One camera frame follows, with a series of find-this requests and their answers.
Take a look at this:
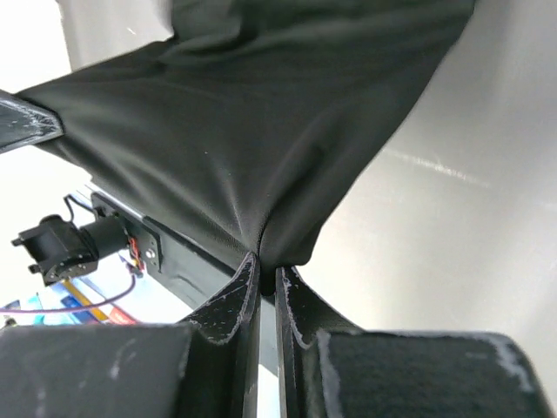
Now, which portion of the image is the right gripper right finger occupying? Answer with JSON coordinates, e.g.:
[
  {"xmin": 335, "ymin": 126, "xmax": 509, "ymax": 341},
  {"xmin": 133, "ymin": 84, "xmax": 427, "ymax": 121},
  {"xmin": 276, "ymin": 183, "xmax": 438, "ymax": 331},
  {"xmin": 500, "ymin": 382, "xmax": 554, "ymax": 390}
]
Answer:
[{"xmin": 275, "ymin": 267, "xmax": 544, "ymax": 417}]

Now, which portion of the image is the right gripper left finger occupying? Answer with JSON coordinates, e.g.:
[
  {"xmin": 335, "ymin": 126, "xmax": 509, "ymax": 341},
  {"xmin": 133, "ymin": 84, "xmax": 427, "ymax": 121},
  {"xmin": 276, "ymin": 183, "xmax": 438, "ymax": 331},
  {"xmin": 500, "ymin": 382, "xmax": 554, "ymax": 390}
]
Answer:
[{"xmin": 1, "ymin": 254, "xmax": 260, "ymax": 417}]

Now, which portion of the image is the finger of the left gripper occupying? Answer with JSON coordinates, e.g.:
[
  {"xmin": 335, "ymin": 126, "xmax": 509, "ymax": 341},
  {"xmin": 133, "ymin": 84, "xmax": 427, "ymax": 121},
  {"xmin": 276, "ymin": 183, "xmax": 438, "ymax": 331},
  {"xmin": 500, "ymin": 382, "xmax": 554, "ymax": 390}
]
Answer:
[{"xmin": 1, "ymin": 91, "xmax": 64, "ymax": 152}]

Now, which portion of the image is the black printed t shirt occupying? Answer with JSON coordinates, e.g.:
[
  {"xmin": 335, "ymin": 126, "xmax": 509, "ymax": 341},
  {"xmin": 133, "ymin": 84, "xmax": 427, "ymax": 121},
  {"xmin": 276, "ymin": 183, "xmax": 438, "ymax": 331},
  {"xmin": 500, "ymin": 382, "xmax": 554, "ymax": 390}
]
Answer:
[{"xmin": 20, "ymin": 1, "xmax": 474, "ymax": 269}]

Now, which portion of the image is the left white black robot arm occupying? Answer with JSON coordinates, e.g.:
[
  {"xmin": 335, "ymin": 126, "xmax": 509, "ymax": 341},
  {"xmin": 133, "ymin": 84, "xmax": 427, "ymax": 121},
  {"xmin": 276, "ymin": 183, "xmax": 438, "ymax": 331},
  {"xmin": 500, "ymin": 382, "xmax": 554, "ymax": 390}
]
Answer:
[{"xmin": 1, "ymin": 91, "xmax": 129, "ymax": 286}]

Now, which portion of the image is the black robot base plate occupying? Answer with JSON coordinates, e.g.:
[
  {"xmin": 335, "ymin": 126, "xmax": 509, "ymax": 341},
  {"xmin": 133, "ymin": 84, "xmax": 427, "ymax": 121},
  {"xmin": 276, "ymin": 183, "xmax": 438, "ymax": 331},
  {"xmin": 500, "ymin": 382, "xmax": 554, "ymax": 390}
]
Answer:
[{"xmin": 91, "ymin": 192, "xmax": 235, "ymax": 308}]

